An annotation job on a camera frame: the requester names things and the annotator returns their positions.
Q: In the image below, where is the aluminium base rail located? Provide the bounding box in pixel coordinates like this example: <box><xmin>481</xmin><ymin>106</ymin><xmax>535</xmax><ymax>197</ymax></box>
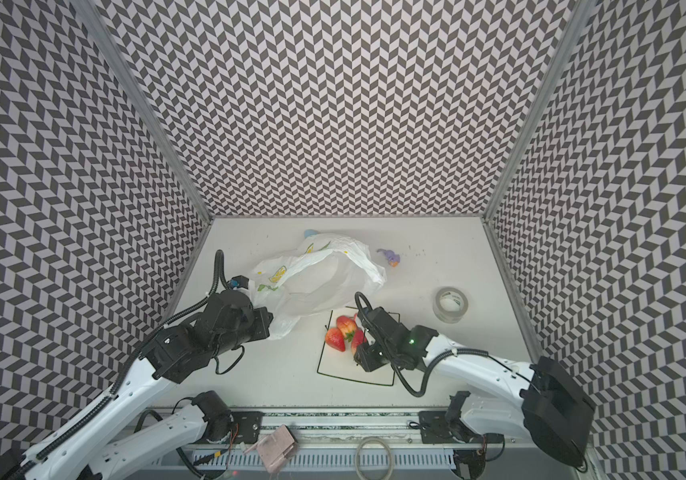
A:
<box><xmin>232</xmin><ymin>398</ymin><xmax>538</xmax><ymax>450</ymax></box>

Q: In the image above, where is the grey corner frame post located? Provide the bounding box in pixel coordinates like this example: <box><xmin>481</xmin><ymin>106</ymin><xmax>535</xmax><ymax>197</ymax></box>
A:
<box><xmin>483</xmin><ymin>0</ymin><xmax>596</xmax><ymax>223</ymax></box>

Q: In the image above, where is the grey cable ring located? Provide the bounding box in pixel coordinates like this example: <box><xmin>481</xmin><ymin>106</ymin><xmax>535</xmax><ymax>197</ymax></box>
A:
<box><xmin>354</xmin><ymin>436</ymin><xmax>396</xmax><ymax>480</ymax></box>

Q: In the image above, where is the left grey corner post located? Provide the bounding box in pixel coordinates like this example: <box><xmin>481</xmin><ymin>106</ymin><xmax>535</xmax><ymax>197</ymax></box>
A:
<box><xmin>70</xmin><ymin>0</ymin><xmax>212</xmax><ymax>223</ymax></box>

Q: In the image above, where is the grey tape roll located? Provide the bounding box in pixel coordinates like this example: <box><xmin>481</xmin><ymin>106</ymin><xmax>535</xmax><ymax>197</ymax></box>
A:
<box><xmin>432</xmin><ymin>287</ymin><xmax>469</xmax><ymax>324</ymax></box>

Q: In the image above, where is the white mat black border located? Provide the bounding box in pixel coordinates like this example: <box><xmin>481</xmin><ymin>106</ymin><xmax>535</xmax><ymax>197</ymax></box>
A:
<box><xmin>316</xmin><ymin>307</ymin><xmax>395</xmax><ymax>387</ymax></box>

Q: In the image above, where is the pink transparent box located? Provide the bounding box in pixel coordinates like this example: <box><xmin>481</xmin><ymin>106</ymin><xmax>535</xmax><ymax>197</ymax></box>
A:
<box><xmin>254</xmin><ymin>425</ymin><xmax>300</xmax><ymax>474</ymax></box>

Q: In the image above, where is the red fake apple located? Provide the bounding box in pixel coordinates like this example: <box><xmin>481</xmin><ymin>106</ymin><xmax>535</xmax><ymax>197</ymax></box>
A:
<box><xmin>325</xmin><ymin>327</ymin><xmax>346</xmax><ymax>352</ymax></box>

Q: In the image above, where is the purple elephant toy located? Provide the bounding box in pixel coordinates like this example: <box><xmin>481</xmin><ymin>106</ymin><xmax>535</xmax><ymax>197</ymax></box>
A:
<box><xmin>377</xmin><ymin>249</ymin><xmax>401</xmax><ymax>268</ymax></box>

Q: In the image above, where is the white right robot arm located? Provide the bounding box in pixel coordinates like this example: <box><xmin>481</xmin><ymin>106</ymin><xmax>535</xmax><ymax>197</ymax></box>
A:
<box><xmin>354</xmin><ymin>292</ymin><xmax>597</xmax><ymax>473</ymax></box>

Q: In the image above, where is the white plastic bag lemon print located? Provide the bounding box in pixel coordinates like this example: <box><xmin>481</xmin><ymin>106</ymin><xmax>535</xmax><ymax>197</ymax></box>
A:
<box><xmin>247</xmin><ymin>233</ymin><xmax>387</xmax><ymax>340</ymax></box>

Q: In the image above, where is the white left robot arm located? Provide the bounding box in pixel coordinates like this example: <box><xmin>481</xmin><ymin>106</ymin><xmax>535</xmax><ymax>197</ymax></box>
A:
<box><xmin>0</xmin><ymin>251</ymin><xmax>273</xmax><ymax>479</ymax></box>

